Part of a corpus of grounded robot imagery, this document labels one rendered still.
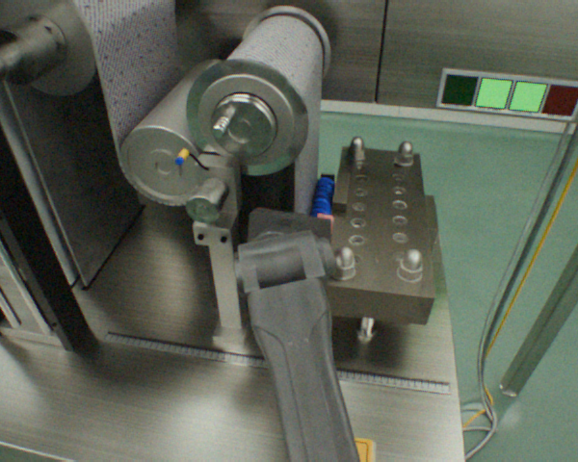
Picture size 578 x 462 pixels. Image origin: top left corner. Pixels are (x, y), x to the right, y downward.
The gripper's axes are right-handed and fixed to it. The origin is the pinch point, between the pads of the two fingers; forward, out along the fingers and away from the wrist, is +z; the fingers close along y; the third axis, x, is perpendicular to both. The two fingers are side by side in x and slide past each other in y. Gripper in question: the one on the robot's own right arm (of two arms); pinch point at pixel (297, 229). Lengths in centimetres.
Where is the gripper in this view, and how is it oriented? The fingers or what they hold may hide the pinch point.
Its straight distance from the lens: 63.8
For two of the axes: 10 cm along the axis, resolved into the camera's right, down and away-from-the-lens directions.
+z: 1.5, -1.5, 9.8
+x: 0.8, -9.8, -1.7
